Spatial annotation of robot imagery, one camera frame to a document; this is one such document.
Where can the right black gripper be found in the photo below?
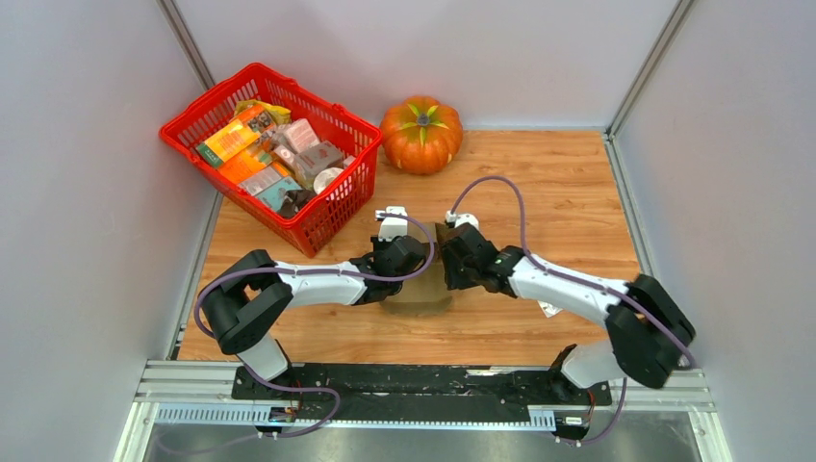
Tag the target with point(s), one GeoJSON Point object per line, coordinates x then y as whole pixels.
{"type": "Point", "coordinates": [453, 281]}

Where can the brown cardboard box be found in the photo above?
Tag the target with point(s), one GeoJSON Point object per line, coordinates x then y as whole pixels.
{"type": "Point", "coordinates": [426, 294]}

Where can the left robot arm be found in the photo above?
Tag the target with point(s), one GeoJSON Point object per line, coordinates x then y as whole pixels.
{"type": "Point", "coordinates": [245, 301]}

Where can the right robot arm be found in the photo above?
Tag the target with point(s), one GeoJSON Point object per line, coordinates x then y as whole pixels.
{"type": "Point", "coordinates": [647, 332]}

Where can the grey pink box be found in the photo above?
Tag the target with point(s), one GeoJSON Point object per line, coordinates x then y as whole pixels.
{"type": "Point", "coordinates": [312, 161]}

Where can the teal box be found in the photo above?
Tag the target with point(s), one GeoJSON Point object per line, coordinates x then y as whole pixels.
{"type": "Point", "coordinates": [274, 195]}

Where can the orange snack box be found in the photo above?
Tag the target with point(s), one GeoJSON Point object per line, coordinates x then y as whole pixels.
{"type": "Point", "coordinates": [234, 137]}

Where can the small white packet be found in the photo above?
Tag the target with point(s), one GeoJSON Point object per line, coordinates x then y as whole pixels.
{"type": "Point", "coordinates": [549, 310]}

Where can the orange pumpkin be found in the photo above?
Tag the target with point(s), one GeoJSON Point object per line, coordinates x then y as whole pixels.
{"type": "Point", "coordinates": [421, 135]}

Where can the red plastic shopping basket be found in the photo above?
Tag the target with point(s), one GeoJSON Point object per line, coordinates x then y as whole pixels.
{"type": "Point", "coordinates": [326, 214]}

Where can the white tape roll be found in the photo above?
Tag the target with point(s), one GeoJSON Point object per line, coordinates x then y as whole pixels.
{"type": "Point", "coordinates": [325, 178]}

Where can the yellow snack bag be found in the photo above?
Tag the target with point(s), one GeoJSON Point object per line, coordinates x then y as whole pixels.
{"type": "Point", "coordinates": [279, 114]}

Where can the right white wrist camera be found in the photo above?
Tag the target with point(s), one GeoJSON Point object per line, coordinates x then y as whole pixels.
{"type": "Point", "coordinates": [454, 220]}

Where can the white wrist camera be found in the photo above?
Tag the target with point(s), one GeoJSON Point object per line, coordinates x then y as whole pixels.
{"type": "Point", "coordinates": [392, 223]}
{"type": "Point", "coordinates": [454, 220]}

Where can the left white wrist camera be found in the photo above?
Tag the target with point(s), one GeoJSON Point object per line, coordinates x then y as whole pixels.
{"type": "Point", "coordinates": [392, 223]}

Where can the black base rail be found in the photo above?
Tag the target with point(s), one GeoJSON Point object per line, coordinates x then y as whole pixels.
{"type": "Point", "coordinates": [419, 393]}

